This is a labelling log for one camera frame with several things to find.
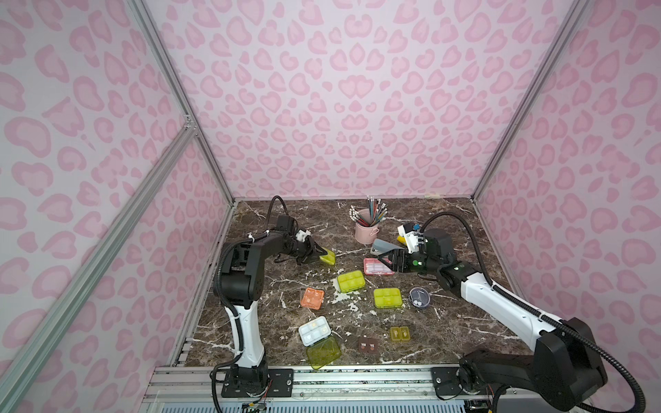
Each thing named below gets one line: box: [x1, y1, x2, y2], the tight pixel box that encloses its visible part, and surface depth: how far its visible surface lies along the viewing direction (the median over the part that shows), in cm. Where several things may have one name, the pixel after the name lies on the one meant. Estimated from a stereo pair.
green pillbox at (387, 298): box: [373, 287, 403, 309], surface depth 90 cm
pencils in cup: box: [348, 194, 389, 228], surface depth 100 cm
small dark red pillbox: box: [358, 337, 378, 354], surface depth 80 cm
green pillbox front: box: [298, 315, 342, 370], surface depth 82 cm
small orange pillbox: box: [300, 287, 326, 311], surface depth 92 cm
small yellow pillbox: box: [389, 326, 411, 342], surface depth 82 cm
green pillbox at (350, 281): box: [337, 270, 366, 294], surface depth 95 cm
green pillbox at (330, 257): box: [319, 246, 337, 266], surface depth 99 cm
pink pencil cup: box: [354, 208, 380, 246], surface depth 101 cm
